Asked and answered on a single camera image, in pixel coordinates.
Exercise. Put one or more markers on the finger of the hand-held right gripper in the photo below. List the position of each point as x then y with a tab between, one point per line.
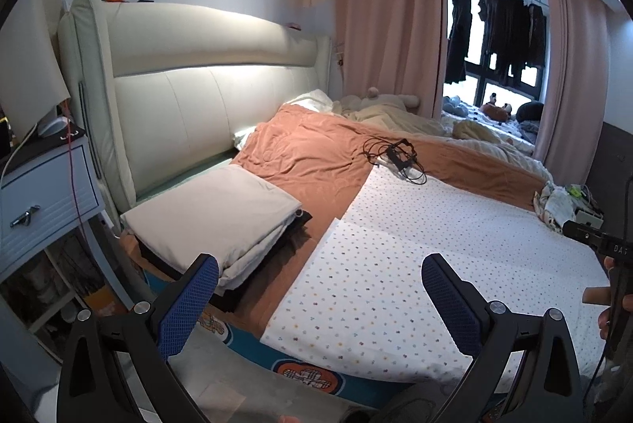
581	234

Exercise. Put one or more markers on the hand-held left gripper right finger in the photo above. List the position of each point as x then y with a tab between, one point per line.
450	304

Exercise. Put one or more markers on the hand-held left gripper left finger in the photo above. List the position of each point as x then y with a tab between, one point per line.
190	304

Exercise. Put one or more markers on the beige jacket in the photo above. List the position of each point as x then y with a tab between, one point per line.
212	215

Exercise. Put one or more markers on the black folded clothes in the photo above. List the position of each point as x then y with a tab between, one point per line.
301	218

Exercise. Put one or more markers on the row of dark hanging clothes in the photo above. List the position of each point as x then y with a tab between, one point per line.
504	32

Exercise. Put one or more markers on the person's right hand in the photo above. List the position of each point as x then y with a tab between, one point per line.
606	326

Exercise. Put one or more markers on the white bedside cabinet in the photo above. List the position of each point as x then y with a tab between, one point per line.
588	218

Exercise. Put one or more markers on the crumpled white cloth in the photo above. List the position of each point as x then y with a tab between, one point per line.
554	205

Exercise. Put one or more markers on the green small item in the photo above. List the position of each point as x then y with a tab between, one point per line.
573	191

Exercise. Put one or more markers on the brown cardboard tube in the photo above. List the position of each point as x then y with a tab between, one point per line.
596	295

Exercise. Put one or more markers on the floral bed sheet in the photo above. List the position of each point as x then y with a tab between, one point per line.
420	225

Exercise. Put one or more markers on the orange box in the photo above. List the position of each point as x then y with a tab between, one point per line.
104	302

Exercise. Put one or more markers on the dark round cushion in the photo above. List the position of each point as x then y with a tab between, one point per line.
530	110

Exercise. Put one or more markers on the beige comforter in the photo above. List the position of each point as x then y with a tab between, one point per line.
474	141

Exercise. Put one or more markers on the brown plush toy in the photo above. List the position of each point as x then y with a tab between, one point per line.
494	109

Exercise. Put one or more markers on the pale blue nightstand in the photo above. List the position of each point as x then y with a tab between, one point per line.
44	190

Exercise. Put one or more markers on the orange blanket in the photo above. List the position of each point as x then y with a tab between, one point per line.
306	146

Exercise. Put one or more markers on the cream padded headboard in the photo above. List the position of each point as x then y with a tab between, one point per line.
198	106

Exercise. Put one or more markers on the beige plush toy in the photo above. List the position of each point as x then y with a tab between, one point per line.
381	99

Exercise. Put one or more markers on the white pillow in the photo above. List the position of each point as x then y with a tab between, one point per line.
311	102

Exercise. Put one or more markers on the white lampshade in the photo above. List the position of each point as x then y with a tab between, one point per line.
29	57

